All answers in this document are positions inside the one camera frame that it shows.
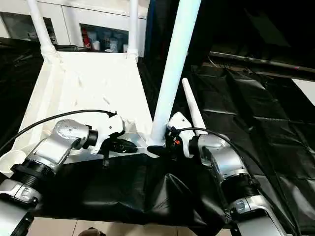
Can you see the red package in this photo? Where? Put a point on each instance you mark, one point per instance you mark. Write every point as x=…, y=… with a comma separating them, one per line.
x=85, y=38

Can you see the small white object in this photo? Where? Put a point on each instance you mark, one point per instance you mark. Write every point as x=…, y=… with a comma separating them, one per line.
x=249, y=128

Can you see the black plastic mat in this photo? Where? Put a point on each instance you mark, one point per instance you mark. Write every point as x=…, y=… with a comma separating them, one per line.
x=246, y=110

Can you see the white flat board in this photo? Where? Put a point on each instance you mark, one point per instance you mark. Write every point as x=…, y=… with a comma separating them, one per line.
x=306, y=89

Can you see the white glass-door cabinet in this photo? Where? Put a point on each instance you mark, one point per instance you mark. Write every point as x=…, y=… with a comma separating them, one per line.
x=69, y=17

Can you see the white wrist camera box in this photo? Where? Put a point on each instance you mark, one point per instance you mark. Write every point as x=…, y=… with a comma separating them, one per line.
x=110, y=127
x=180, y=123

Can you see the dark metal rod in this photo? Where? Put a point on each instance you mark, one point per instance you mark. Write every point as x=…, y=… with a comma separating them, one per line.
x=258, y=60

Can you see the white plastic table top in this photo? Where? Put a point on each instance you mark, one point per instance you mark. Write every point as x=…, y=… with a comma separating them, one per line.
x=86, y=81

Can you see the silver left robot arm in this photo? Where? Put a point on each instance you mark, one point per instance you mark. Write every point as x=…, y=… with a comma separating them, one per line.
x=64, y=137

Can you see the small white jar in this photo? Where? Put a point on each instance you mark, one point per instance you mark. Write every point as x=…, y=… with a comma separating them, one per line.
x=113, y=45
x=125, y=48
x=95, y=45

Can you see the white plastic table leg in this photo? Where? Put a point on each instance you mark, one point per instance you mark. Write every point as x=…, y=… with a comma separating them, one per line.
x=194, y=108
x=174, y=61
x=133, y=29
x=43, y=29

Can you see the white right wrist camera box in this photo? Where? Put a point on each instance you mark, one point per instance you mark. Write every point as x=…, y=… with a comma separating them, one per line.
x=180, y=123

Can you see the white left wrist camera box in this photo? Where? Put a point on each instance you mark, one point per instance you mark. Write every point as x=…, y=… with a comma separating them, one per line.
x=110, y=127

